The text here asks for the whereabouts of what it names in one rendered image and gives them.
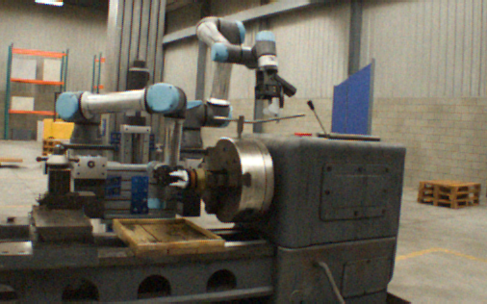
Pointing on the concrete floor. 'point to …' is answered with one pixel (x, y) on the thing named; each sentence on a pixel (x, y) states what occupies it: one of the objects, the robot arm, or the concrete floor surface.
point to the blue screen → (354, 103)
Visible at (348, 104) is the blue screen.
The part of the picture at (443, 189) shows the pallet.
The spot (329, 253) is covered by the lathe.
